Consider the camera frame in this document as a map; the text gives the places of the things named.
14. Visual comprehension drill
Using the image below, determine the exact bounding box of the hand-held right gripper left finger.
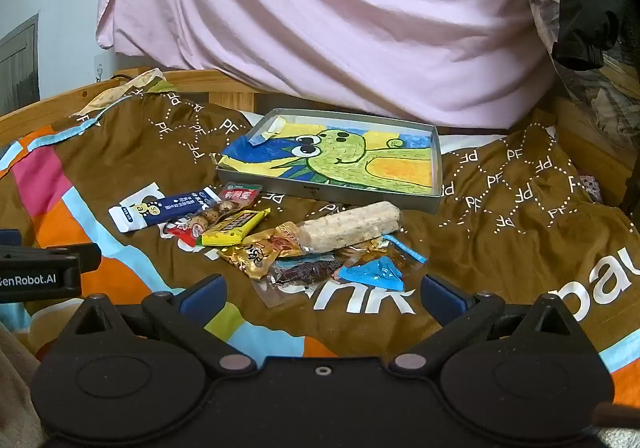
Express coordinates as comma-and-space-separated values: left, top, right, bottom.
62, 273, 258, 375

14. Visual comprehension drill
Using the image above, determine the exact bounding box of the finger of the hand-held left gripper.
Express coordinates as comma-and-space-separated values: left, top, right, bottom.
47, 242, 102, 275

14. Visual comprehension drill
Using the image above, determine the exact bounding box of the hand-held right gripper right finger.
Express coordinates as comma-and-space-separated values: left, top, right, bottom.
389, 273, 581, 375

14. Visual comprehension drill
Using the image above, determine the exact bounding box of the gold brown snack packet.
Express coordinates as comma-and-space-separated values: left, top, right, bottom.
217, 222, 307, 282

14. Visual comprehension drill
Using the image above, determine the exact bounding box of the clear blue-edged snack packet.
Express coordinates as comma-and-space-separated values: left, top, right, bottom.
334, 234, 429, 292

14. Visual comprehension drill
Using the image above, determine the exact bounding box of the yellow snack bar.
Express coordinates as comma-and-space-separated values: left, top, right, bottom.
200, 207, 272, 248

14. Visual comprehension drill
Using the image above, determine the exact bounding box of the red label quail egg packet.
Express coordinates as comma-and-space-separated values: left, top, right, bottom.
164, 182, 264, 247

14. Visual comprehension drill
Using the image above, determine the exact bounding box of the navy white powder sachet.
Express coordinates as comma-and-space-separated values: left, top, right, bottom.
108, 185, 222, 232

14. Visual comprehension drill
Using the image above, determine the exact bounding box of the rice cracker bar clear wrapper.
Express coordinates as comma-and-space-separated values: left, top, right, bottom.
295, 201, 404, 255

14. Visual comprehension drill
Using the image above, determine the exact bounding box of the grey shallow box tray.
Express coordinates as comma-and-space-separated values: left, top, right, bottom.
215, 107, 444, 215

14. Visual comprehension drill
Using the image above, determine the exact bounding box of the brown printed blanket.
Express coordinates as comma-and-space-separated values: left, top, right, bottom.
0, 78, 640, 411

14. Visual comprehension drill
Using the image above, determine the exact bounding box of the beige fleece cloth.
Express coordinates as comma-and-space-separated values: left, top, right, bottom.
0, 322, 49, 448

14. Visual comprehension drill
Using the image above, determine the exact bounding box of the dinosaur drawing paper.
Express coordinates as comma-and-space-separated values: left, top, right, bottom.
222, 121, 434, 197

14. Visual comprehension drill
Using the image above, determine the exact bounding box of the cream patterned cloth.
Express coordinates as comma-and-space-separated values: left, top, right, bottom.
72, 68, 174, 117

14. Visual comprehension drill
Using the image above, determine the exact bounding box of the small pink patterned cloth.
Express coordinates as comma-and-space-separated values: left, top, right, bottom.
577, 172, 604, 205

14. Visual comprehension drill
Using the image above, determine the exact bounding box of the dark patterned quilt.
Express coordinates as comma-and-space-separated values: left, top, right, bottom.
507, 0, 640, 155

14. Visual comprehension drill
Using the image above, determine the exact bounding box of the pink bed sheet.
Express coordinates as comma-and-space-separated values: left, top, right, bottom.
95, 0, 557, 130

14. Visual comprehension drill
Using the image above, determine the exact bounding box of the black jacket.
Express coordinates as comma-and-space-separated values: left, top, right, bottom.
544, 0, 632, 75

